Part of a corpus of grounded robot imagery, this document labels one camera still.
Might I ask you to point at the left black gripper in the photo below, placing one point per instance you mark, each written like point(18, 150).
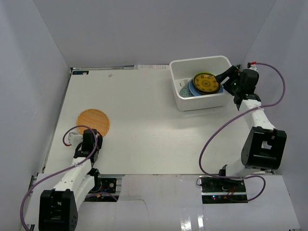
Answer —
point(98, 142)

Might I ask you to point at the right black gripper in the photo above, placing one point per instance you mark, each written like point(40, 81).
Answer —
point(231, 72)

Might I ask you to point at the small yellow patterned plate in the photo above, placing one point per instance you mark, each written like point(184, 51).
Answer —
point(206, 83)

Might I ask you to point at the woven wicker plate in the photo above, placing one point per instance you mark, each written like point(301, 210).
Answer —
point(94, 118)

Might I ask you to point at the blue plastic plate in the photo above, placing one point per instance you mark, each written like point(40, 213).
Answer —
point(195, 92)

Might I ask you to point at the light green ceramic plate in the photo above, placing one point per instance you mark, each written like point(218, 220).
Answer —
point(185, 92)

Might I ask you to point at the lime green plate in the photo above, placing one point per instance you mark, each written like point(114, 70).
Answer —
point(204, 73)

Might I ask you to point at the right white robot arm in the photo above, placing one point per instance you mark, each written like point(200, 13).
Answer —
point(264, 146)

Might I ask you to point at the white plastic bin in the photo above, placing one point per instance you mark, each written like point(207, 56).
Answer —
point(182, 71)

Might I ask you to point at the blue label sticker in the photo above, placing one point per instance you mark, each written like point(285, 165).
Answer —
point(80, 72)

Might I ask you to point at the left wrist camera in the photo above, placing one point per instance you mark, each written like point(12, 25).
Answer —
point(75, 139)

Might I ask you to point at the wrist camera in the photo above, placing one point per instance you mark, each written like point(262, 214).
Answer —
point(252, 66)
point(75, 139)

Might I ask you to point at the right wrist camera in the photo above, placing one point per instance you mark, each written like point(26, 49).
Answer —
point(252, 66)

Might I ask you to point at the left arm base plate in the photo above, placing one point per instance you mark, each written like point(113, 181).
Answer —
point(105, 185)

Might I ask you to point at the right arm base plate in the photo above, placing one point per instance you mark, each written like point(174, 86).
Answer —
point(222, 191)

